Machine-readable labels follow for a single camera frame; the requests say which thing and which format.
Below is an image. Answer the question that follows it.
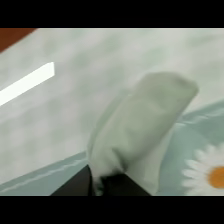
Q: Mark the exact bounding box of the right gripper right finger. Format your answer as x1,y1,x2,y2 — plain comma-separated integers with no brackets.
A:
100,172,152,197

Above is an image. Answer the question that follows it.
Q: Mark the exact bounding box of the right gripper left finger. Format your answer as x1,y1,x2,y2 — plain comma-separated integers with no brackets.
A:
49,164,94,197

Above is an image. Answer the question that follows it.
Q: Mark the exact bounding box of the pale green shirt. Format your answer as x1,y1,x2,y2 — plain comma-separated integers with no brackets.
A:
85,70,200,197

